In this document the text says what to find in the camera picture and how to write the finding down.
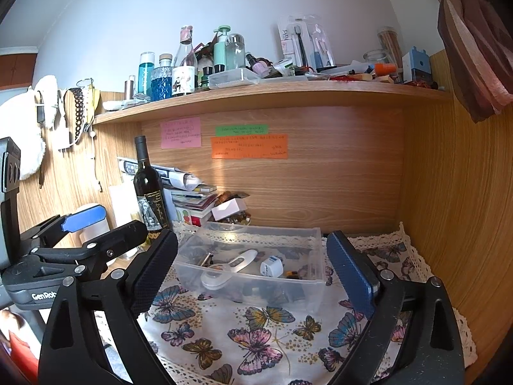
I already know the pink sticky note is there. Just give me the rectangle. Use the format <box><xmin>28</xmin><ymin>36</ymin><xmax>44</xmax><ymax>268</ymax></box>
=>
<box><xmin>161</xmin><ymin>117</ymin><xmax>202</xmax><ymax>150</ymax></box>

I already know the small white box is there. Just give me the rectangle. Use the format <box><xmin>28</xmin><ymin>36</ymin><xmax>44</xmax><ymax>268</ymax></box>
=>
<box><xmin>211</xmin><ymin>198</ymin><xmax>246</xmax><ymax>221</ymax></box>

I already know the clear plastic tray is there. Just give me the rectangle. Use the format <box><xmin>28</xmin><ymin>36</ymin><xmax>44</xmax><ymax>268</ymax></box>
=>
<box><xmin>207</xmin><ymin>68</ymin><xmax>260</xmax><ymax>90</ymax></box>

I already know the clear glass labelled bottle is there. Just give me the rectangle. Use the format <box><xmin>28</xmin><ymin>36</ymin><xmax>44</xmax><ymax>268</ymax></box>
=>
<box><xmin>172</xmin><ymin>25</ymin><xmax>198</xmax><ymax>97</ymax></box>

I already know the clear plastic container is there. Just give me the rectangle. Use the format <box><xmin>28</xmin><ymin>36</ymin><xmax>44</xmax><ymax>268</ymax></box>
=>
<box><xmin>173</xmin><ymin>221</ymin><xmax>327</xmax><ymax>315</ymax></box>

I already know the beaded strap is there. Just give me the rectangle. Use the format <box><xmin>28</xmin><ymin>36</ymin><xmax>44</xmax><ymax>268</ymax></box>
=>
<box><xmin>69</xmin><ymin>87</ymin><xmax>86</xmax><ymax>143</ymax></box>

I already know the rolled newspaper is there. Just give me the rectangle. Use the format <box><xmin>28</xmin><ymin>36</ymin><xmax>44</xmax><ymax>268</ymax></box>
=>
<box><xmin>117</xmin><ymin>156</ymin><xmax>199</xmax><ymax>191</ymax></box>

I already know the mint green pump bottle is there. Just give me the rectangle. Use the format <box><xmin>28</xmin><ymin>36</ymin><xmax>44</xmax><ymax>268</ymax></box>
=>
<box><xmin>213</xmin><ymin>26</ymin><xmax>230</xmax><ymax>73</ymax></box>

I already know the green sticky note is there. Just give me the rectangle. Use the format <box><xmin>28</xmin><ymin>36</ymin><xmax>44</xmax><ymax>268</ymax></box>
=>
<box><xmin>215</xmin><ymin>124</ymin><xmax>268</xmax><ymax>137</ymax></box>

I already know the toothbrush blister package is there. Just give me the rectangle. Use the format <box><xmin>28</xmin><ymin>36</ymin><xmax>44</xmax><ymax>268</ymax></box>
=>
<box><xmin>277</xmin><ymin>14</ymin><xmax>336</xmax><ymax>71</ymax></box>

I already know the clear silver capped bottle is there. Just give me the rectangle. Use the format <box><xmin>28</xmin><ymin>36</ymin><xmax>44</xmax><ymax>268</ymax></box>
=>
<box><xmin>225</xmin><ymin>33</ymin><xmax>246</xmax><ymax>71</ymax></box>

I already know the small purple bottle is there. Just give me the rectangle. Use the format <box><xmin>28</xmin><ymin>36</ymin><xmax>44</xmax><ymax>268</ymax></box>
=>
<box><xmin>245</xmin><ymin>53</ymin><xmax>270</xmax><ymax>76</ymax></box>

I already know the white fluffy cloth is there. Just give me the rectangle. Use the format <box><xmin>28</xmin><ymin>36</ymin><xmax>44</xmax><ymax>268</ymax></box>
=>
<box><xmin>0</xmin><ymin>75</ymin><xmax>59</xmax><ymax>180</ymax></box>

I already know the dark wine bottle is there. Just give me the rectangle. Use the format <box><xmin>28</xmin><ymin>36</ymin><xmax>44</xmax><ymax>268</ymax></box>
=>
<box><xmin>133</xmin><ymin>135</ymin><xmax>168</xmax><ymax>245</ymax></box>

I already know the small dark green bottle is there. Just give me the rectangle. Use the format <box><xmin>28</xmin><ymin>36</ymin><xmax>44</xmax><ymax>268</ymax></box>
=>
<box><xmin>200</xmin><ymin>54</ymin><xmax>213</xmax><ymax>87</ymax></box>

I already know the brown wooden cabinet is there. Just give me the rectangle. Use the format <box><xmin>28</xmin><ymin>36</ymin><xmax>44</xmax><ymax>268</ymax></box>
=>
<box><xmin>0</xmin><ymin>48</ymin><xmax>38</xmax><ymax>89</ymax></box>

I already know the brown striped curtain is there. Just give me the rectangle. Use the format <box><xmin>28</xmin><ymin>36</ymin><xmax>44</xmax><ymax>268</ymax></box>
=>
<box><xmin>373</xmin><ymin>0</ymin><xmax>513</xmax><ymax>124</ymax></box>

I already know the blue plastic box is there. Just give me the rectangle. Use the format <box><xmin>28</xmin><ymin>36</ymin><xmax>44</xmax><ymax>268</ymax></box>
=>
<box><xmin>402</xmin><ymin>47</ymin><xmax>431</xmax><ymax>83</ymax></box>

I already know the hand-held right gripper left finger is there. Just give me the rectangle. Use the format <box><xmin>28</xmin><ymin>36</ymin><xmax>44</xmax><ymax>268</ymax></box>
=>
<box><xmin>38</xmin><ymin>228</ymin><xmax>179</xmax><ymax>385</ymax></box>

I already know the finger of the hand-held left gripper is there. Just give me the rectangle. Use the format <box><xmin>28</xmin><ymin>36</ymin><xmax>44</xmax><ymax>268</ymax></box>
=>
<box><xmin>20</xmin><ymin>204</ymin><xmax>107</xmax><ymax>251</ymax></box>
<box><xmin>30</xmin><ymin>220</ymin><xmax>150</xmax><ymax>279</ymax></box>

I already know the empty glass jar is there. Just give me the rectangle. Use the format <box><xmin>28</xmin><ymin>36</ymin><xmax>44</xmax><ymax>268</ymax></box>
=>
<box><xmin>363</xmin><ymin>49</ymin><xmax>391</xmax><ymax>67</ymax></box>

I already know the white carton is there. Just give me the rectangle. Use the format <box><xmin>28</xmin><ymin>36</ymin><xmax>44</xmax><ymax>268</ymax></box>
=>
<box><xmin>109</xmin><ymin>184</ymin><xmax>139</xmax><ymax>227</ymax></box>

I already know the blue patterned bottle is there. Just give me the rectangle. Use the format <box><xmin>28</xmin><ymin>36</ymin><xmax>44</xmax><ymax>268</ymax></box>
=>
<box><xmin>151</xmin><ymin>54</ymin><xmax>174</xmax><ymax>102</ymax></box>

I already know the jar of wooden sticks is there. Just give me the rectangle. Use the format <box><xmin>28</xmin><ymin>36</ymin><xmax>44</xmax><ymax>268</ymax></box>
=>
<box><xmin>377</xmin><ymin>27</ymin><xmax>403</xmax><ymax>69</ymax></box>

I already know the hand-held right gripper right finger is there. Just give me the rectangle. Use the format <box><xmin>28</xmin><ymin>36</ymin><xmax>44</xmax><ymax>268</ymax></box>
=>
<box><xmin>325</xmin><ymin>230</ymin><xmax>466</xmax><ymax>385</ymax></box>

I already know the stack of books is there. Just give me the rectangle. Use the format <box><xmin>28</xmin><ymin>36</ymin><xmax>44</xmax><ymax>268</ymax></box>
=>
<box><xmin>170</xmin><ymin>184</ymin><xmax>219</xmax><ymax>227</ymax></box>

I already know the white plug adapter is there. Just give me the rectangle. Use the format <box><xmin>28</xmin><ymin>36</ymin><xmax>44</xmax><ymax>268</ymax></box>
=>
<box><xmin>260</xmin><ymin>257</ymin><xmax>285</xmax><ymax>278</ymax></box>

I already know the wooden shelf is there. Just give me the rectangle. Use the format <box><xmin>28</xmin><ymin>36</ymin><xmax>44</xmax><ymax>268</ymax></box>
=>
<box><xmin>93</xmin><ymin>81</ymin><xmax>451</xmax><ymax>125</ymax></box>

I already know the orange sticky note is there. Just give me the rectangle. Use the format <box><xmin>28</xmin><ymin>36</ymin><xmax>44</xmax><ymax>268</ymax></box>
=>
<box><xmin>211</xmin><ymin>134</ymin><xmax>289</xmax><ymax>160</ymax></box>

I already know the tall blue liquid bottle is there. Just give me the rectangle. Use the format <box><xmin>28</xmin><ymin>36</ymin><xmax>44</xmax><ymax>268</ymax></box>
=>
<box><xmin>139</xmin><ymin>52</ymin><xmax>155</xmax><ymax>97</ymax></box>

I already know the butterfly print tablecloth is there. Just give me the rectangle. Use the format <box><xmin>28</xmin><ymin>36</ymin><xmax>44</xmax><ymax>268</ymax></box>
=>
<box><xmin>138</xmin><ymin>220</ymin><xmax>477</xmax><ymax>385</ymax></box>

